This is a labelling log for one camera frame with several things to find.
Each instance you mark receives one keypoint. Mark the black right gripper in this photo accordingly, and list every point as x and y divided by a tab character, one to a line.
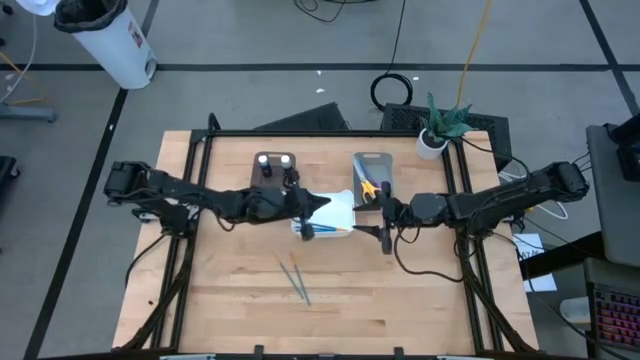
400	210

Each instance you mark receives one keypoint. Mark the black aluminium rig frame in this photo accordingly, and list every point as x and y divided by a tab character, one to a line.
325	133

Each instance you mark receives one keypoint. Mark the white plant pot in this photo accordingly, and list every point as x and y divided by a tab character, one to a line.
427	150

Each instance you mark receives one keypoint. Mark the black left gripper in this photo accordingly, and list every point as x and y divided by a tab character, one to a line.
275	205

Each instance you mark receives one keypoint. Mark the white trash can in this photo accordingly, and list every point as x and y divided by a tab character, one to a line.
120	50

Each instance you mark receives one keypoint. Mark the black trash bag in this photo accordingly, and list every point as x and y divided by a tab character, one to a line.
85	15

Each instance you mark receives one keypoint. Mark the black paint bottle white cap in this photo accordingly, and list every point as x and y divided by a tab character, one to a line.
286	161

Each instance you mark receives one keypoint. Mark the keyboard with red keys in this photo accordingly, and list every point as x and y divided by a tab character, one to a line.
617	315

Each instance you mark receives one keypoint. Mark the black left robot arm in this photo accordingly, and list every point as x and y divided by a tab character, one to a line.
170	185

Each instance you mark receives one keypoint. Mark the grey stand base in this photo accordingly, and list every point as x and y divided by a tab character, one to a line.
25	112

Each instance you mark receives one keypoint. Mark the black flat panel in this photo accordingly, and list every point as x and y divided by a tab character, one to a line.
315	120

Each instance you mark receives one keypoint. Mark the black desk device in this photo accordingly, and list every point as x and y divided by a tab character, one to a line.
630	160

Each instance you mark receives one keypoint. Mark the light grey plastic bin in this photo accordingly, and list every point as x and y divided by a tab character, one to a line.
380	170

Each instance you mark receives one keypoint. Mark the white paper sheet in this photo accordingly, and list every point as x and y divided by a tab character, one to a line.
530	245

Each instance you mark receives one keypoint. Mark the dark blue paint bottle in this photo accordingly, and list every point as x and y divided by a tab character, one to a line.
265	170

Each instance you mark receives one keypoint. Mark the white plastic bin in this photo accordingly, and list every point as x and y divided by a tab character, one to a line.
340	210

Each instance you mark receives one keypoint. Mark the dark translucent plastic bin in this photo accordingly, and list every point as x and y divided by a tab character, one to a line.
276	175

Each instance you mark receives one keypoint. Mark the grey side desk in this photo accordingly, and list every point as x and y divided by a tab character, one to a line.
610	210

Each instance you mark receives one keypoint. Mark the green leafy plant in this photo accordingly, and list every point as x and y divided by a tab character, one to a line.
445	125

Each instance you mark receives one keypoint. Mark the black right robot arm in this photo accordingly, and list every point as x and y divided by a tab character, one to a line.
500	200

